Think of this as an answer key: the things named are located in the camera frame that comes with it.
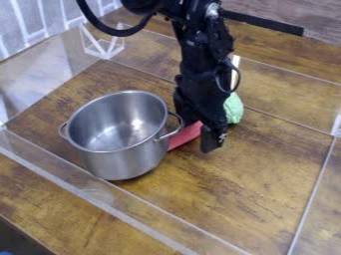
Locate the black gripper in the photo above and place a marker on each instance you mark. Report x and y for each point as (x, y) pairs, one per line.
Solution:
(204, 86)

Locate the pink handled metal spoon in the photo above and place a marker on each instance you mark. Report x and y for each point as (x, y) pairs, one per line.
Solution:
(188, 134)

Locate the stainless steel pot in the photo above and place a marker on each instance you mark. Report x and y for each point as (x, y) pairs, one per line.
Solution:
(120, 133)

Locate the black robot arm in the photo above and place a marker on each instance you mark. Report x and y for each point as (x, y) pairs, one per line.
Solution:
(192, 16)

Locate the green bitter gourd toy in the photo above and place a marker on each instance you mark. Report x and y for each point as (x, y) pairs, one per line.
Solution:
(233, 107)

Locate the clear acrylic enclosure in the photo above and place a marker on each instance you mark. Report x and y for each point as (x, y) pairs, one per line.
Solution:
(260, 197)

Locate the clear acrylic corner bracket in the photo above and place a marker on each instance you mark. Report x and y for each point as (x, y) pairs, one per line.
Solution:
(101, 48)

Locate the black wall strip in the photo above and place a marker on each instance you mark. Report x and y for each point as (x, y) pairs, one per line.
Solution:
(264, 23)

